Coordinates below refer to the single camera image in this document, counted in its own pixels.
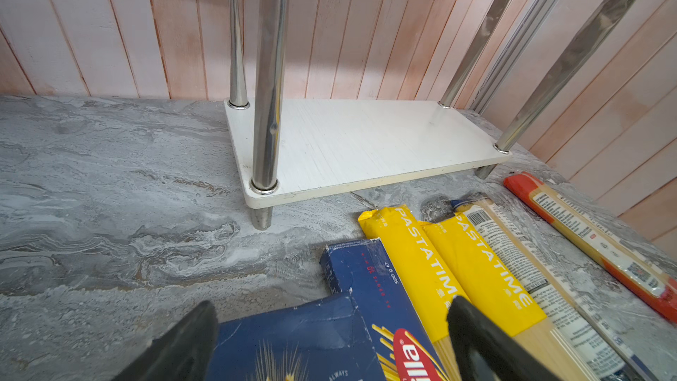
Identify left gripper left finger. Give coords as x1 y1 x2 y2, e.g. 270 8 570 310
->
114 301 219 380

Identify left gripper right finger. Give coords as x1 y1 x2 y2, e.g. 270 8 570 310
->
447 296 558 380

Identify red spaghetti bag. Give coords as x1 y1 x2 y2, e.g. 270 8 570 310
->
504 172 676 323

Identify wide blue Barilla pasta box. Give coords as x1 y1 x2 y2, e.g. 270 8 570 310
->
206 293 384 380

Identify white two-tier shelf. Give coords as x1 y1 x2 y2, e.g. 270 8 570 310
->
225 0 636 230

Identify yellow Pastatime spaghetti bag middle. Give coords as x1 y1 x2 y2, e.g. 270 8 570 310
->
421 215 597 380

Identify yellow pastatime spaghetti bag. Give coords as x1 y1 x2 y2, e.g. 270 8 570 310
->
421 215 597 380
358 206 467 380

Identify narrow blue Barilla spaghetti box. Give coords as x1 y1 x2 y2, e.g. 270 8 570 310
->
320 239 451 380

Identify yellow Pastatime spaghetti bag left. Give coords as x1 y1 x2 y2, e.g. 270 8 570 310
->
358 206 467 380

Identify dark blue clear spaghetti bag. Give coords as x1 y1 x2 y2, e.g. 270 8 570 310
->
451 193 657 380

